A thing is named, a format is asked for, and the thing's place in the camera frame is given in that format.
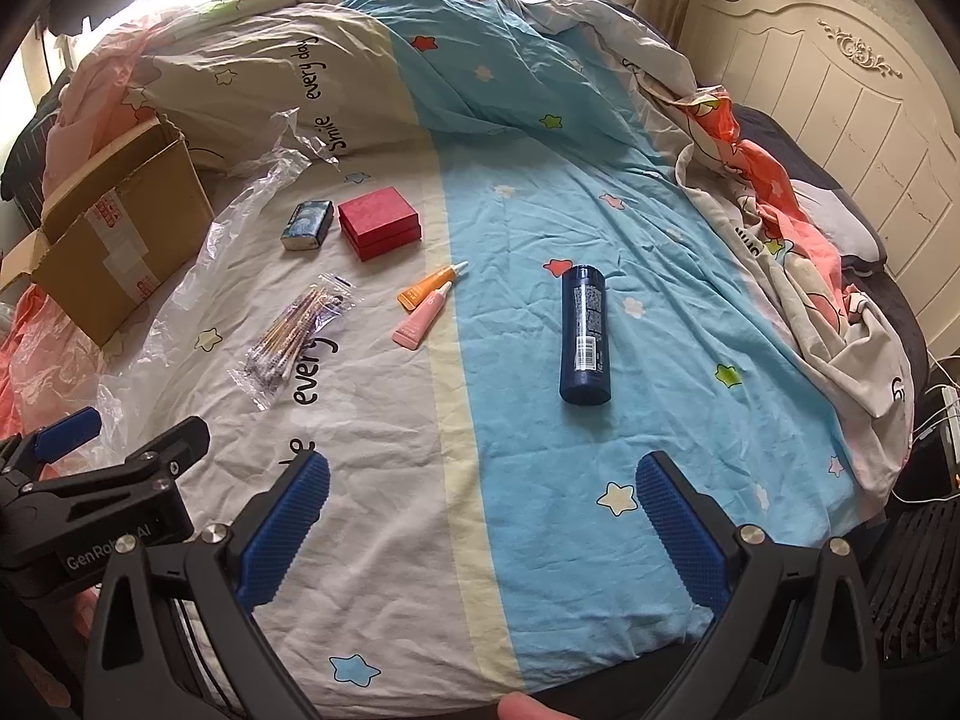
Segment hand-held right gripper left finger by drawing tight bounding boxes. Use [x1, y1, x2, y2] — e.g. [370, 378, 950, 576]
[84, 451, 332, 720]

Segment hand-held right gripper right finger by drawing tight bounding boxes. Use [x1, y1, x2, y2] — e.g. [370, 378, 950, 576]
[635, 451, 880, 720]

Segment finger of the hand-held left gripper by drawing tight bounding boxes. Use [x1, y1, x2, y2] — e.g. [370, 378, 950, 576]
[0, 406, 102, 477]
[112, 416, 211, 481]

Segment pack of cotton swabs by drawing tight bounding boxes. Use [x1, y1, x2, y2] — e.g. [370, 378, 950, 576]
[229, 274, 359, 411]

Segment brown cardboard box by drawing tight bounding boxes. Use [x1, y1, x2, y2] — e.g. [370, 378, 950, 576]
[0, 116, 216, 350]

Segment dark blue shampoo bottle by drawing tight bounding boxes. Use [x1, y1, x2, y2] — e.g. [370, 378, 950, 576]
[559, 264, 612, 406]

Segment pink cream tube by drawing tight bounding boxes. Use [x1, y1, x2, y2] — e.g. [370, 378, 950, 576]
[391, 279, 455, 350]

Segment blue swirl patterned pack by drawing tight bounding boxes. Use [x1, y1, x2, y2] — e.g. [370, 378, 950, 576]
[280, 199, 336, 251]

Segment orange cream tube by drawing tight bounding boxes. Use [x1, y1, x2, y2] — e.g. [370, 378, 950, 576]
[397, 261, 470, 311]

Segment red patterned gift box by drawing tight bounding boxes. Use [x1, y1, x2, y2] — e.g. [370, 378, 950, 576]
[337, 188, 422, 262]

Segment person's right hand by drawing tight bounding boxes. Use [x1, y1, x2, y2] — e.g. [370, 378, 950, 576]
[499, 692, 560, 720]

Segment black slatted basket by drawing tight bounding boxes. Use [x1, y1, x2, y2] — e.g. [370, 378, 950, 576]
[862, 499, 960, 665]

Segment clear plastic bag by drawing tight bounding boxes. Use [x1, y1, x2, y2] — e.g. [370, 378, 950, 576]
[15, 109, 353, 473]

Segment dark cloth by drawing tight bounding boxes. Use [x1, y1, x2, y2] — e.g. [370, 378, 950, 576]
[0, 82, 72, 203]

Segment dark grey pillow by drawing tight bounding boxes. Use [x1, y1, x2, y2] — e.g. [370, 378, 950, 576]
[731, 101, 886, 271]

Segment star printed bed sheet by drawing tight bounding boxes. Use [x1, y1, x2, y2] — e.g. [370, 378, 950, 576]
[97, 112, 886, 717]

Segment star printed duvet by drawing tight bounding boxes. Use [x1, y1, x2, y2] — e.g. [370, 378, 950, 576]
[45, 0, 920, 522]

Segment cream carved headboard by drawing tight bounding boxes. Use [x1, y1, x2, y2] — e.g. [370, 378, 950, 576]
[679, 0, 960, 361]

